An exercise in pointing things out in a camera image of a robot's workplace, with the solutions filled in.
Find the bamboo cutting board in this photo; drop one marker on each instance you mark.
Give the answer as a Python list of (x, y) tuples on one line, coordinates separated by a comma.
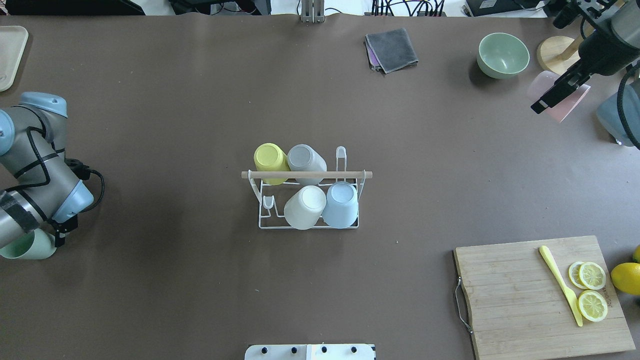
[(517, 311)]

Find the grey folded cloth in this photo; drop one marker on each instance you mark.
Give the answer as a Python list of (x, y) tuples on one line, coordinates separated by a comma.
[(396, 48)]

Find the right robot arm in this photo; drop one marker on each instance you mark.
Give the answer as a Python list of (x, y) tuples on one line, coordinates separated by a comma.
[(619, 115)]

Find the grey cup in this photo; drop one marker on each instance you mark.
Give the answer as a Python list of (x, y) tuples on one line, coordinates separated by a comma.
[(303, 158)]

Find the wooden stand with pole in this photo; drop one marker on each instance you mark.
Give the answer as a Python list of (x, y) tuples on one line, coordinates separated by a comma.
[(558, 53)]

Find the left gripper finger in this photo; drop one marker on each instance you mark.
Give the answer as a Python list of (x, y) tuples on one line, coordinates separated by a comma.
[(63, 229)]

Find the lemon slice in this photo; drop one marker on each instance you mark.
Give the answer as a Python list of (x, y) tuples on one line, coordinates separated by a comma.
[(592, 276), (592, 305), (573, 273)]

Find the lemon slice lower back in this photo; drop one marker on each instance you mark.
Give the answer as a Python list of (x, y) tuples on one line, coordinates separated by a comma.
[(573, 273)]

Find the white cup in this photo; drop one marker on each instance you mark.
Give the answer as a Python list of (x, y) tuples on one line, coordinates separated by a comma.
[(304, 208)]

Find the mint green cup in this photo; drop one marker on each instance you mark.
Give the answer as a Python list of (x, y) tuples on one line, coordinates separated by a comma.
[(36, 245)]

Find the purple cloth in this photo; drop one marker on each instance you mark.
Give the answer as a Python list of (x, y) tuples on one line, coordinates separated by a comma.
[(373, 56)]

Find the yellow lemon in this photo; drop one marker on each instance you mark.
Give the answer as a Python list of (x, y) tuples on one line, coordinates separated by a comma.
[(636, 255), (626, 278)]

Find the lemon slice lower front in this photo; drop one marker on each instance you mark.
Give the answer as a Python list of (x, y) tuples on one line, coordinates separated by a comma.
[(592, 276)]

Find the yellow plastic knife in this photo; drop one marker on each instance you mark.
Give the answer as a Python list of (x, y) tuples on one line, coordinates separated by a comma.
[(569, 294)]

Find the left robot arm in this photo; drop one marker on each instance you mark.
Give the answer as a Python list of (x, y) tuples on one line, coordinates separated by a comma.
[(51, 188)]

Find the yellow cup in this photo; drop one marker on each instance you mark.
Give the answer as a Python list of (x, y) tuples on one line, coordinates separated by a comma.
[(268, 157)]

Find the lemon slice upper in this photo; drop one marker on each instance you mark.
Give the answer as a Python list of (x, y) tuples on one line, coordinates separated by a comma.
[(592, 305)]

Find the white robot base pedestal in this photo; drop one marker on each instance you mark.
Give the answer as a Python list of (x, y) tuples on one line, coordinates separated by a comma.
[(322, 351)]

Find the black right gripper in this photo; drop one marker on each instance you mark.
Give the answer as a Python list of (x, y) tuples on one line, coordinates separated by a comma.
[(597, 58)]

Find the light blue cup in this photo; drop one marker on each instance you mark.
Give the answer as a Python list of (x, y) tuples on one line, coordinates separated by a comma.
[(341, 209)]

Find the white wire cup rack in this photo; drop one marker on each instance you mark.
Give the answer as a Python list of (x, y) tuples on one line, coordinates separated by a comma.
[(273, 189)]

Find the green bowl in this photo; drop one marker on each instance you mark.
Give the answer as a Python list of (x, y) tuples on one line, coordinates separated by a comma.
[(502, 55)]

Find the pink cup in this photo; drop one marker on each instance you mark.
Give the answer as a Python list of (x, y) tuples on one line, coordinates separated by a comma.
[(543, 82)]

